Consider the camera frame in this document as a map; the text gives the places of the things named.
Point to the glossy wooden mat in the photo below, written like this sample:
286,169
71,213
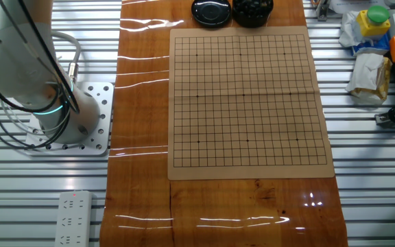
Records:
142,113

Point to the white paper sheet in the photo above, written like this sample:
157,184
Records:
348,5

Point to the yellow snack bag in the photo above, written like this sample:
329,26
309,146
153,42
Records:
384,79

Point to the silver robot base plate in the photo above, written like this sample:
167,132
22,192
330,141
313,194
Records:
103,137

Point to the metal foot bracket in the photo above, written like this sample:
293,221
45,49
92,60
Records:
383,120

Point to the blue packet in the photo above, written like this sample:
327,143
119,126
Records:
372,46

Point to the black bowl of go stones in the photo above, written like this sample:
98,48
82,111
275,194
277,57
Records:
252,19

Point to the upright metal bracket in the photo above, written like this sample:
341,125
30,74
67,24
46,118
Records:
322,12

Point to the black bowl lid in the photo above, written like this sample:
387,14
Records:
211,13

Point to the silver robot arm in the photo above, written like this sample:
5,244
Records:
19,61

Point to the yellow box green button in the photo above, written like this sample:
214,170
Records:
372,25

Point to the tan paper go board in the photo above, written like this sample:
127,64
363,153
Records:
249,103

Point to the white power strip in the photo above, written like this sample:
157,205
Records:
72,219

